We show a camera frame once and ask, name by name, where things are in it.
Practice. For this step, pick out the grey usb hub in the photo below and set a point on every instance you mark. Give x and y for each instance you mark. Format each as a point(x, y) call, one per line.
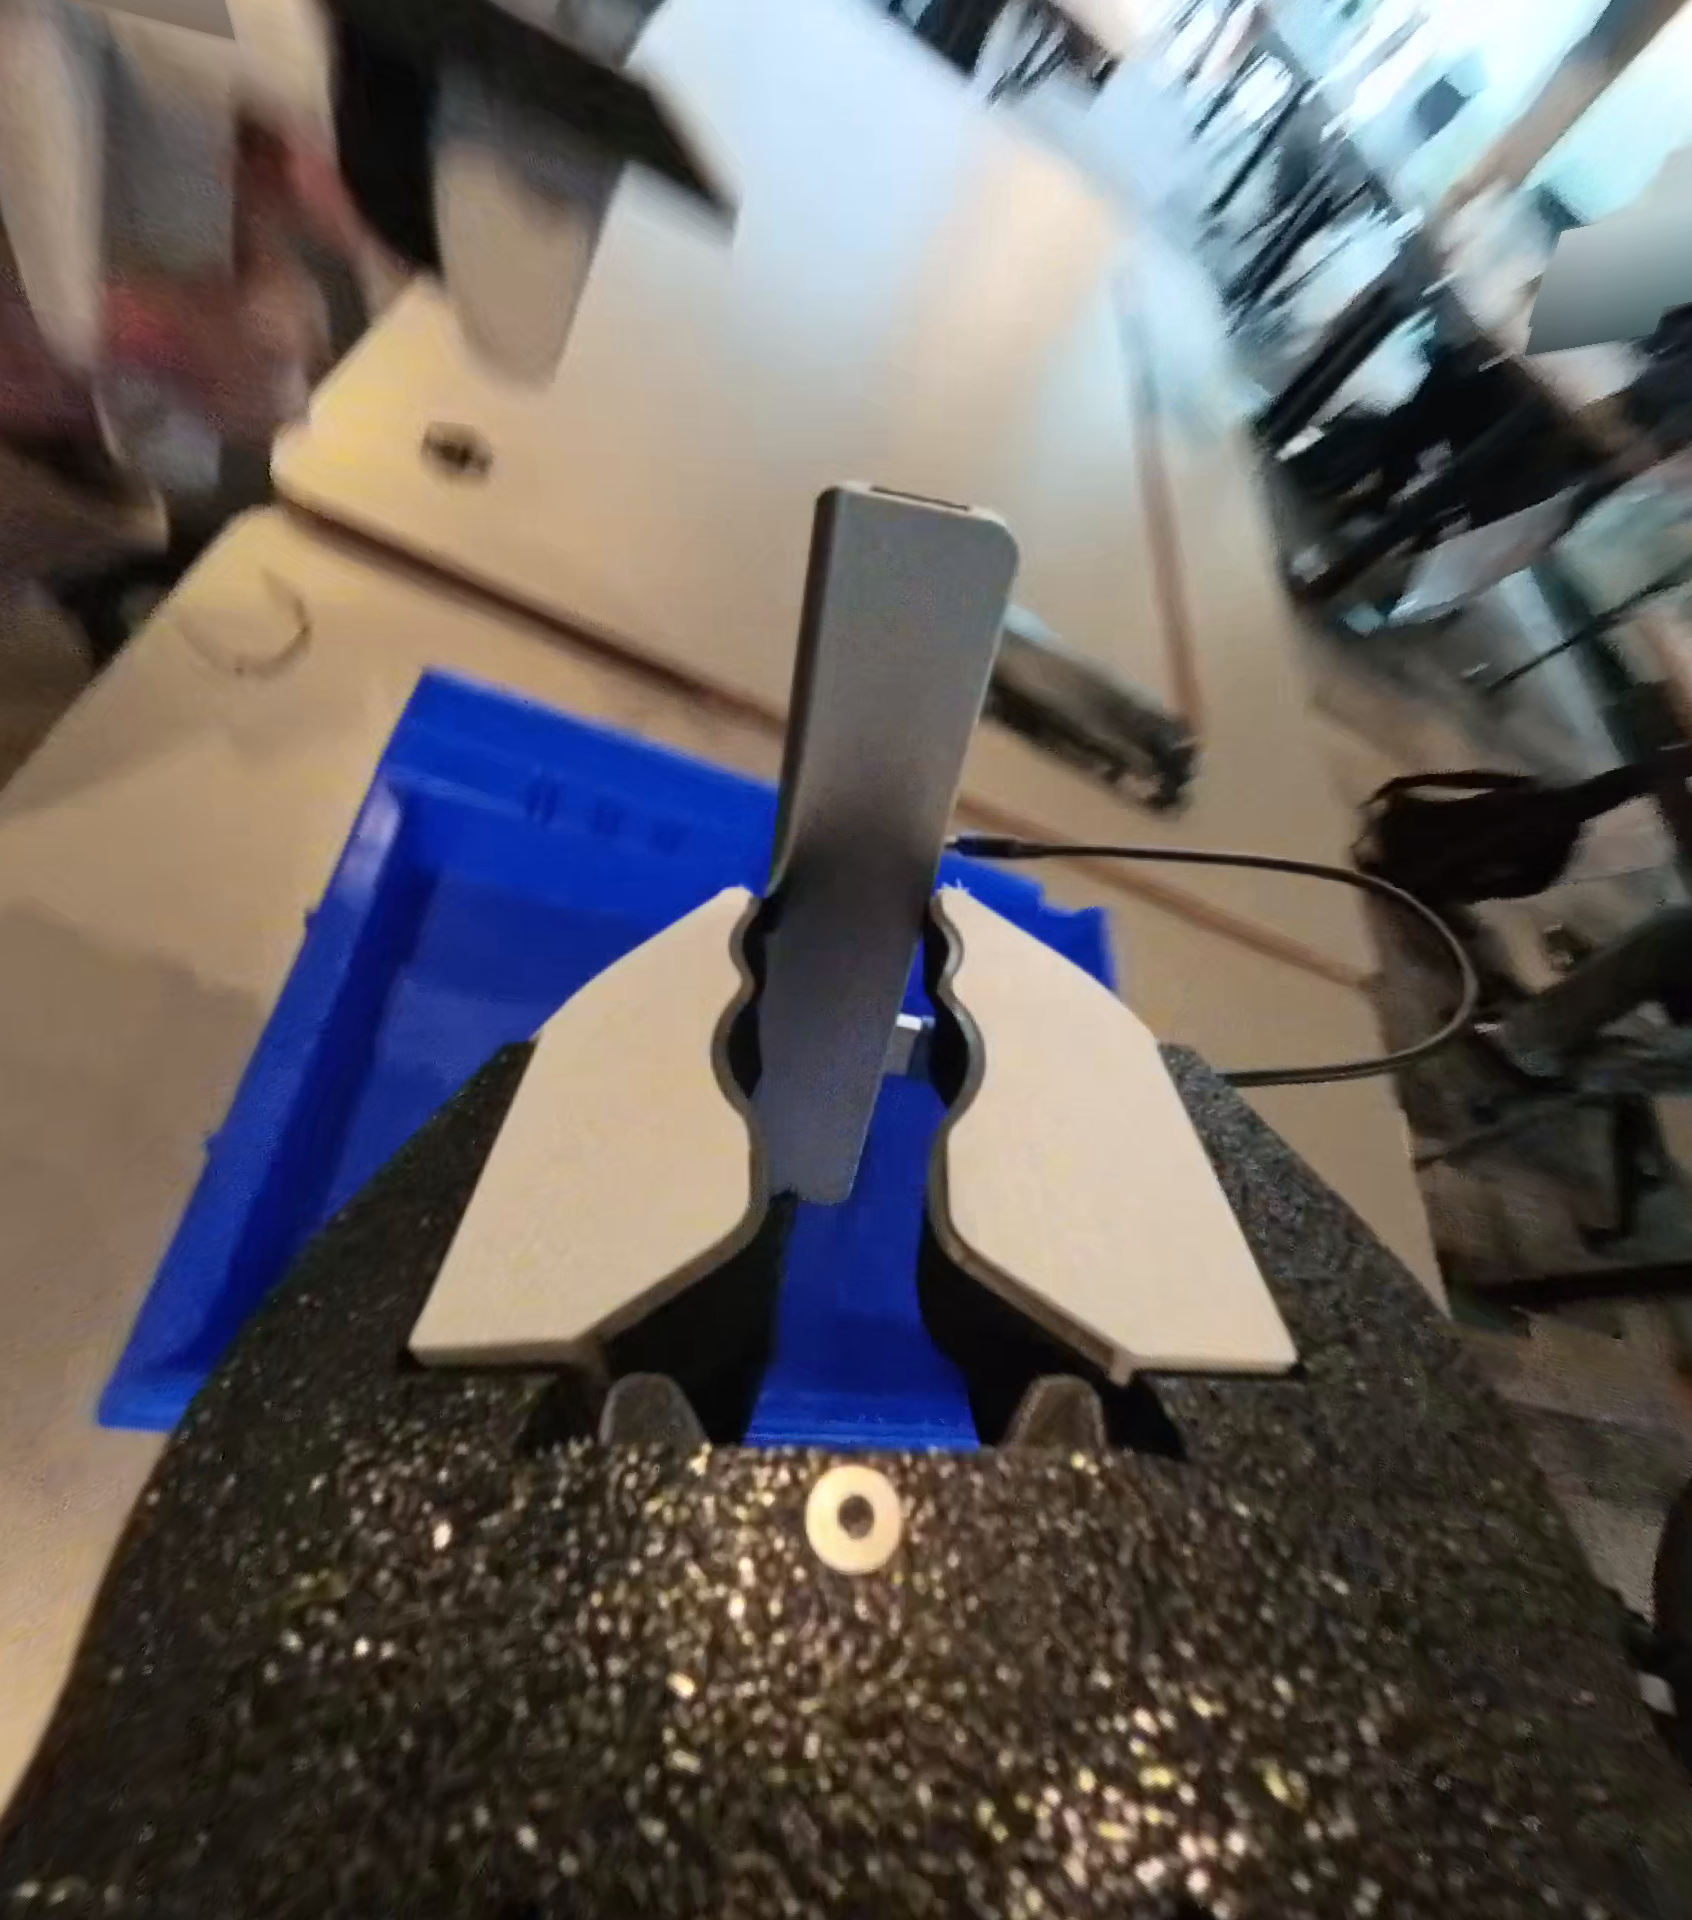
point(890, 721)

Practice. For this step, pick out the blue plastic bin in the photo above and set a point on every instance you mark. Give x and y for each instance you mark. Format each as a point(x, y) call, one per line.
point(487, 931)

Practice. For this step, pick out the black backpack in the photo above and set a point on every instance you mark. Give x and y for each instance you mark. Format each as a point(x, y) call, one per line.
point(1491, 833)

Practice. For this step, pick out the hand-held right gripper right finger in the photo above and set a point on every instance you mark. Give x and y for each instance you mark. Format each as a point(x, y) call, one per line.
point(1101, 1185)

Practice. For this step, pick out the silver monitor stand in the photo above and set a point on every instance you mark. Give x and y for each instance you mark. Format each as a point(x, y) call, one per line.
point(525, 254)

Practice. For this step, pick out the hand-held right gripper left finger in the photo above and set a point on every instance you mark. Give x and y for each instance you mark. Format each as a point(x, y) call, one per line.
point(590, 1171)

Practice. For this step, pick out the round desk grommet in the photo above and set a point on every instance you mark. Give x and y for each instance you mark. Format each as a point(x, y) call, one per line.
point(452, 447)

